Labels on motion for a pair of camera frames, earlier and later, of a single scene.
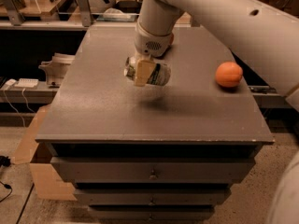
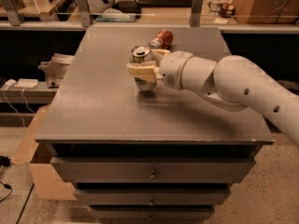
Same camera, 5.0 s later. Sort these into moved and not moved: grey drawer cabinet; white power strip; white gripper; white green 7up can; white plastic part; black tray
Moved: white green 7up can; white gripper
Not moved: white power strip; grey drawer cabinet; white plastic part; black tray
